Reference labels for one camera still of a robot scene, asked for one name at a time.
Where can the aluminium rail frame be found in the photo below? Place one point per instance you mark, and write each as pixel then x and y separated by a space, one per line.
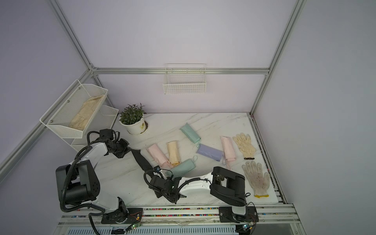
pixel 280 219

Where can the white speckled work glove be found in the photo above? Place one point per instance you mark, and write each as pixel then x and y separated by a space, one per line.
pixel 258 180

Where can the pink umbrella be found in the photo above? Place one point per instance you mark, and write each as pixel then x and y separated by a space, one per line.
pixel 228 150
pixel 159 157

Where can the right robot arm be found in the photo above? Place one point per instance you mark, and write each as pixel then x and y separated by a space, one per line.
pixel 223 184

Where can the purple umbrella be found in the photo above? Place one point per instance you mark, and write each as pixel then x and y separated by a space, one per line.
pixel 210 152

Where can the green umbrella near front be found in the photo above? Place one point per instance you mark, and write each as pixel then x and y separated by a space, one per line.
pixel 182 169

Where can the black umbrella sleeve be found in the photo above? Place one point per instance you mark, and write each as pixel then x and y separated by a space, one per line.
pixel 141 160

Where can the potted green plant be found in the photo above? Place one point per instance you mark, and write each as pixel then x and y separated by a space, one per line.
pixel 132 117

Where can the white wire wall basket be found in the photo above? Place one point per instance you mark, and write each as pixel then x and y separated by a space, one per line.
pixel 180 79

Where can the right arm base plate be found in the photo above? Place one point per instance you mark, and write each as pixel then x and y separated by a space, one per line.
pixel 238 214

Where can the green umbrella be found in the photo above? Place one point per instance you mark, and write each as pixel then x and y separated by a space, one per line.
pixel 189 132
pixel 182 169

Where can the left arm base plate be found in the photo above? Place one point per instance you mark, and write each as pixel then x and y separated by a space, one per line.
pixel 130 216

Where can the cream glove in shelf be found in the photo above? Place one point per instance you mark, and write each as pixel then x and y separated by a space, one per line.
pixel 81 119

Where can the yellow umbrella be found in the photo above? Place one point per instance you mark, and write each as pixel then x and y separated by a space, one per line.
pixel 173 152

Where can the cream work glove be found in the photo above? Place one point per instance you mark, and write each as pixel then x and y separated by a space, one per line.
pixel 245 146

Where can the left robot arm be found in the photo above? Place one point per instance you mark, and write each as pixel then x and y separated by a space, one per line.
pixel 77 182

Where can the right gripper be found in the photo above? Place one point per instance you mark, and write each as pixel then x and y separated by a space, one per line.
pixel 161 192

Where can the white tiered mesh shelf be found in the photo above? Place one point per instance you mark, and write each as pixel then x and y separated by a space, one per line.
pixel 58 117

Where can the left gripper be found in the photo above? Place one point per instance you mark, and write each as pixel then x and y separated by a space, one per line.
pixel 125 149

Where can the green umbrella at back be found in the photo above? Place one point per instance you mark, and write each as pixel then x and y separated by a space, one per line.
pixel 189 132

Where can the black umbrella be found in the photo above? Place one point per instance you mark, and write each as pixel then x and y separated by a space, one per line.
pixel 157 182

